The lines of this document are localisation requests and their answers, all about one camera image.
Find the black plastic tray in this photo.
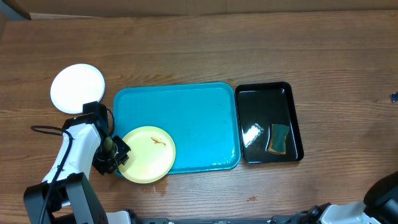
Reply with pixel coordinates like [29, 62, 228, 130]
[236, 82, 304, 164]

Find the green yellow sponge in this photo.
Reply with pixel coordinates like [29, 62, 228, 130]
[267, 124, 290, 155]

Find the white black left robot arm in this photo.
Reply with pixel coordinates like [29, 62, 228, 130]
[24, 101, 140, 223]

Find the white plate with red stain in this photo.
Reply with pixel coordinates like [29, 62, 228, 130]
[50, 87, 104, 114]

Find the white plate with dark stain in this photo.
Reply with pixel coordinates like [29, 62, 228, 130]
[50, 63, 105, 114]

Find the yellow plate with stain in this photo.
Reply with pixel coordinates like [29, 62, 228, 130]
[119, 126, 176, 184]

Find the blue plastic tray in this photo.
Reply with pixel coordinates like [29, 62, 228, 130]
[113, 82, 241, 174]

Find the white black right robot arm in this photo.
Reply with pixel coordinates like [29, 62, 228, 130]
[298, 172, 397, 224]

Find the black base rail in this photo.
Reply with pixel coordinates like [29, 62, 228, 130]
[132, 213, 305, 224]

